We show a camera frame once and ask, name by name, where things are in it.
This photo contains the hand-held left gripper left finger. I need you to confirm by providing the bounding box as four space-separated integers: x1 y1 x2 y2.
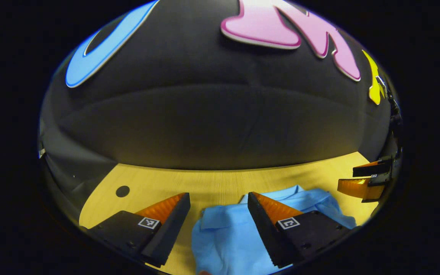
86 192 191 268

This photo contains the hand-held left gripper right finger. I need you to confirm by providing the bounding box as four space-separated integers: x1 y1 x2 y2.
247 191 353 269

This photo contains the light blue T-shirt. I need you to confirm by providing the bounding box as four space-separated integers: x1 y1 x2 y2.
191 185 357 275

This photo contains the black backdrop cloth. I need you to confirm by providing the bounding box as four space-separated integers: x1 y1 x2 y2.
38 0 400 230

